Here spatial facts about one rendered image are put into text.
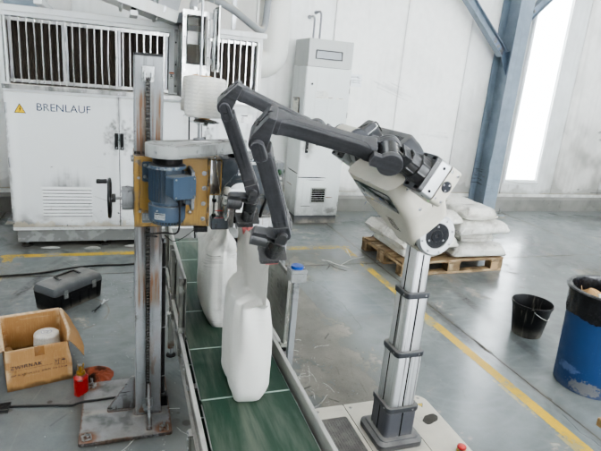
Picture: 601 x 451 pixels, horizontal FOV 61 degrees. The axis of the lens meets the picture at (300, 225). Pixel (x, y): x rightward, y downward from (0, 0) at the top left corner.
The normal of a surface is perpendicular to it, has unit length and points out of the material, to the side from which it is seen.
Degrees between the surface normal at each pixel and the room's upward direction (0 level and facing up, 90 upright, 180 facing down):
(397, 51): 90
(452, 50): 90
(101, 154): 90
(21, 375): 90
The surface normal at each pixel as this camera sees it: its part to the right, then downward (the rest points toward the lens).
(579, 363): -0.75, 0.17
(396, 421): 0.32, 0.29
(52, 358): 0.58, 0.25
